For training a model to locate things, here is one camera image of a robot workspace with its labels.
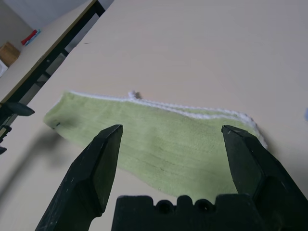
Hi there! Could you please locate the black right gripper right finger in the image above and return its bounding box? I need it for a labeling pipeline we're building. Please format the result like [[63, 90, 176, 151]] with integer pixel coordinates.
[[221, 125, 308, 231]]

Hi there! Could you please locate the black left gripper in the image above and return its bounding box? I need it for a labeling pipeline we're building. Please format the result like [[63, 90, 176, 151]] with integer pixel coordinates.
[[0, 102, 36, 155]]

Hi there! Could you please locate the wooden box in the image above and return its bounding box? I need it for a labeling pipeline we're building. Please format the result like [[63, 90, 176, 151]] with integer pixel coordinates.
[[0, 41, 21, 67]]

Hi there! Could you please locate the red cloth item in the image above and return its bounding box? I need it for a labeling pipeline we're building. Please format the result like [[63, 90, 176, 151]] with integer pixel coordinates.
[[21, 29, 39, 46]]

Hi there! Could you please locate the green towel with white trim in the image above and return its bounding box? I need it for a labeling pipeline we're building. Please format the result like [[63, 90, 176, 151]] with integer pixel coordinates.
[[43, 90, 269, 200]]

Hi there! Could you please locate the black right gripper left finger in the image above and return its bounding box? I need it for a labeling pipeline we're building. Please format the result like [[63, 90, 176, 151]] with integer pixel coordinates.
[[35, 124, 124, 231]]

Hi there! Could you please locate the beige side table black frame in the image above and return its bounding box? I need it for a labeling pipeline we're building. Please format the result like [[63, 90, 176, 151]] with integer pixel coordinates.
[[0, 0, 106, 106]]

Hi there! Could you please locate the light blue flat item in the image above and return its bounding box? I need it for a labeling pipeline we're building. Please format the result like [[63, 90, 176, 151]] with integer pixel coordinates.
[[25, 30, 41, 46]]

